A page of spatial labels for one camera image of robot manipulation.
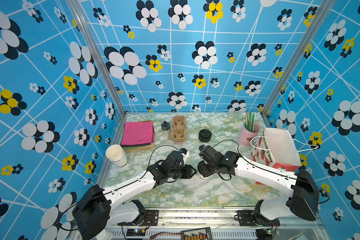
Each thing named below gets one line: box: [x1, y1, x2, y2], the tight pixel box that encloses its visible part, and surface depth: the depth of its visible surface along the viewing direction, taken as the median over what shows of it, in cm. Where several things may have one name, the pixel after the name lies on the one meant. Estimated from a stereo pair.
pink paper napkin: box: [120, 120, 155, 151], surface depth 104 cm
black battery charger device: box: [180, 227, 213, 240], surface depth 70 cm
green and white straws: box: [243, 112, 256, 132], surface depth 96 cm
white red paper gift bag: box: [250, 128, 302, 185], surface depth 74 cm
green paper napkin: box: [121, 144, 155, 150], surface depth 97 cm
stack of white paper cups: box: [105, 144, 128, 168], surface depth 84 cm
